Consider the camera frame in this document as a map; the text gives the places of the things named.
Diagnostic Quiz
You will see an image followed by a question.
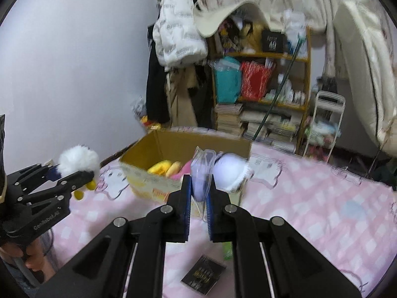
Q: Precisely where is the green tissue pack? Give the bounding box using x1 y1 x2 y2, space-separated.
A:
222 242 233 261

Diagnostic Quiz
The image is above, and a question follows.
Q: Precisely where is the person's left hand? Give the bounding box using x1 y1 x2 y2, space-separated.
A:
1 239 53 271

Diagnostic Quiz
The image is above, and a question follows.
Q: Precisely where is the beige wide brim hat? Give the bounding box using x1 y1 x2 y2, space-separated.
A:
193 0 284 38

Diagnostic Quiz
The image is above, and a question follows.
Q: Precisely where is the white fluffy pompom plush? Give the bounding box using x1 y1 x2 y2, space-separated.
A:
57 145 100 191

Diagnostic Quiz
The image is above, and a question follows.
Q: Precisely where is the red shopping bag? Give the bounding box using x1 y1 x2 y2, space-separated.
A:
241 61 274 101

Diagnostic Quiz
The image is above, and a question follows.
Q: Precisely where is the black box number 40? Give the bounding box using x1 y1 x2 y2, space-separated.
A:
261 30 286 53

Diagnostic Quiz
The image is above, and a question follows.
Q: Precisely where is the green pole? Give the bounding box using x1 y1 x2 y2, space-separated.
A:
252 34 306 142

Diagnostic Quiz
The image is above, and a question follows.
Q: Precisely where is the stack of books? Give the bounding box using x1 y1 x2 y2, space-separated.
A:
215 103 245 137

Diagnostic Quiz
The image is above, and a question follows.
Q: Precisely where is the small black card box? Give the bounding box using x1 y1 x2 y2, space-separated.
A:
181 255 226 295

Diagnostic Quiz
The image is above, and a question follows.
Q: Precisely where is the white rolling cart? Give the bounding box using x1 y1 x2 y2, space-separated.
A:
303 91 346 163

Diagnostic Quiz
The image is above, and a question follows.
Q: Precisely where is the white puffer jacket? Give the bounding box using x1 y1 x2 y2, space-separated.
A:
153 0 208 70

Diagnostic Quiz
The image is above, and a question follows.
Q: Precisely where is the black hanging coat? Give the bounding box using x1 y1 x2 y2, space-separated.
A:
146 24 170 124

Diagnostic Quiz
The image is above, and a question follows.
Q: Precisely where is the yellow round plush toy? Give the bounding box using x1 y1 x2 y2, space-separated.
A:
147 160 182 178

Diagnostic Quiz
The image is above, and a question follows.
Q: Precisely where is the pink fluffy plush toy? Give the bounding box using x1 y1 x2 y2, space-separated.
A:
170 160 192 181

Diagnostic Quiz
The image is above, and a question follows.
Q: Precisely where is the wooden bookshelf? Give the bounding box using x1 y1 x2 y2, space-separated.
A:
208 26 312 156

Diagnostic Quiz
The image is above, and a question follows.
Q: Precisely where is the pink Hello Kitty bedsheet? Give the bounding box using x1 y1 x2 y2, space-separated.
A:
49 125 397 298

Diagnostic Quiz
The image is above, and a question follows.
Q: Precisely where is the open cardboard box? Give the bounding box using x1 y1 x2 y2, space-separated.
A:
119 127 251 204

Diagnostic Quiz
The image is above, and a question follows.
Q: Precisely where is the teal bag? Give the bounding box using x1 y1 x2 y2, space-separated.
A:
214 56 242 104

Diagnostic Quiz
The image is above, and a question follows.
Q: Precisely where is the white purple round plush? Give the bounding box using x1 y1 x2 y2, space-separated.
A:
189 147 254 221

